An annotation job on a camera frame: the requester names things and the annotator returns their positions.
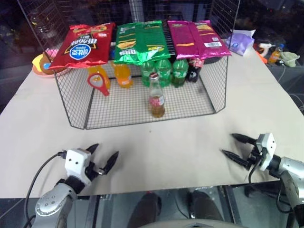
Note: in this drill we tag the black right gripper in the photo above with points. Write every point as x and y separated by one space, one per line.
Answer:
255 158

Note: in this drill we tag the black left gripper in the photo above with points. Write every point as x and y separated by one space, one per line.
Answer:
92 170

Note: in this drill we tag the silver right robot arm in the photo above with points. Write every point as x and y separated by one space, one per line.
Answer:
289 167

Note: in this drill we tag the red bottle opener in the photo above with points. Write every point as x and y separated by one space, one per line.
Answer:
96 80

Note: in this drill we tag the glass bottle with yellow drink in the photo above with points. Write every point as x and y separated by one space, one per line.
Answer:
156 102

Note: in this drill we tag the orange soda plastic bottle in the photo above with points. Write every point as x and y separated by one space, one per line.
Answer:
123 76
104 76

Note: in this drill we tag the dark cola plastic bottle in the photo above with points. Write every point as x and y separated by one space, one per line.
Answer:
195 70

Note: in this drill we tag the green soda plastic bottle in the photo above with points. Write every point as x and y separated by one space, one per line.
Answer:
179 73
164 73
146 73

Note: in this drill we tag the metal bottle cap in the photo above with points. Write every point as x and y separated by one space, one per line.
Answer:
154 75

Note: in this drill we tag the small orange drink bottle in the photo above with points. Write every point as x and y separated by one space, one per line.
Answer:
275 55

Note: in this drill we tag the orange strip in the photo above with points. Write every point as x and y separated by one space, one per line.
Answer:
262 57

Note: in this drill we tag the orange plastic plate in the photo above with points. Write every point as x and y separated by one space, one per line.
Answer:
44 73

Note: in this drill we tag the green plush toy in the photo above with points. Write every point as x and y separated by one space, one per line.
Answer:
289 58

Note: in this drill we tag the white orange glue gun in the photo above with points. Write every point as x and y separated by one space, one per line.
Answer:
264 47

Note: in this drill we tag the purple tissue pack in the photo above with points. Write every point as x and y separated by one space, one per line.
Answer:
240 42

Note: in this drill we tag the red chips bag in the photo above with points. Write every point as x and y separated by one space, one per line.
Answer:
83 47

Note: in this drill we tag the pink toy piece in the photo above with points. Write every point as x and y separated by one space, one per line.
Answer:
52 52

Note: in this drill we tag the magenta chips bag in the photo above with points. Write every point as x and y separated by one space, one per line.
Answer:
197 40

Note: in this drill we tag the green chips bag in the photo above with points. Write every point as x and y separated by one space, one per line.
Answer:
140 40

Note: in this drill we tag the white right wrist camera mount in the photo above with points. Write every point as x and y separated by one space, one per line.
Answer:
267 147

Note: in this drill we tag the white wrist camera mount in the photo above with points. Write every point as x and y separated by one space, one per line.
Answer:
267 147
76 164

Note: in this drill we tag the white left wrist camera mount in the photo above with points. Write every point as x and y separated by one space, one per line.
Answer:
76 164

